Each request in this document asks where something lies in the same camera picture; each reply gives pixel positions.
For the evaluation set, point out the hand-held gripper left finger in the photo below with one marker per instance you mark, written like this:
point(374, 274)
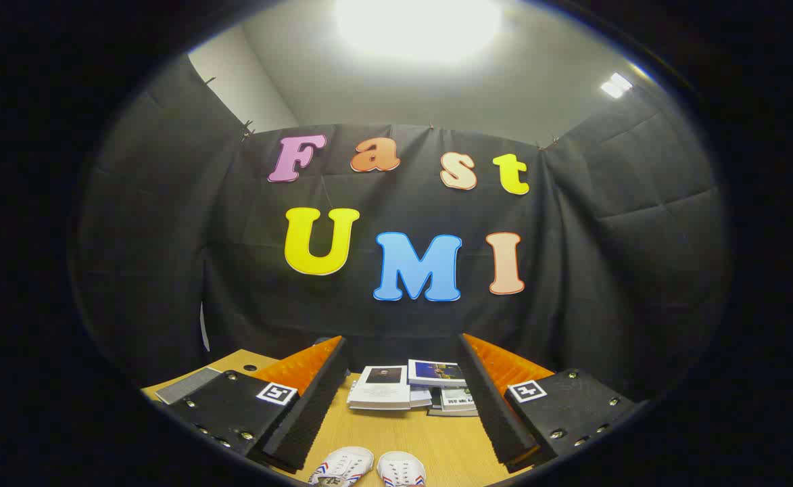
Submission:
point(315, 412)

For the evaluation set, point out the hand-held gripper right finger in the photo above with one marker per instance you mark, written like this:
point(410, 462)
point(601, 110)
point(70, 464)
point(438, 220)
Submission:
point(494, 412)

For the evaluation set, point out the white striped canvas shoe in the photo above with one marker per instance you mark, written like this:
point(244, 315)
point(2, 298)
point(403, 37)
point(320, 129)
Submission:
point(345, 463)
point(401, 468)

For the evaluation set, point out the grey fabric storage box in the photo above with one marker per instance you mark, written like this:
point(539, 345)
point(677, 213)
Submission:
point(183, 385)

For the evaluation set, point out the book with teal cover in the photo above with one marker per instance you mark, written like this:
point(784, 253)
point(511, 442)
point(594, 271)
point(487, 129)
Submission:
point(458, 399)

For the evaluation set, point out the dark cover book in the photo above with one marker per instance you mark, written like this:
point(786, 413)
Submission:
point(453, 412)

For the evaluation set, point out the book with blue cover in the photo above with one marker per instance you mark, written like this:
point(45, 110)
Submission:
point(437, 372)

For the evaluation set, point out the white book with dark photo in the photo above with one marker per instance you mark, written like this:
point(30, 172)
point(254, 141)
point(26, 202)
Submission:
point(381, 389)

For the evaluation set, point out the small ceiling light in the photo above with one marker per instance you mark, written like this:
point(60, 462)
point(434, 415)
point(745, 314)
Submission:
point(616, 85)

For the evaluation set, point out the large ceiling light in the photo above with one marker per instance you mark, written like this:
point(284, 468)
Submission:
point(416, 27)

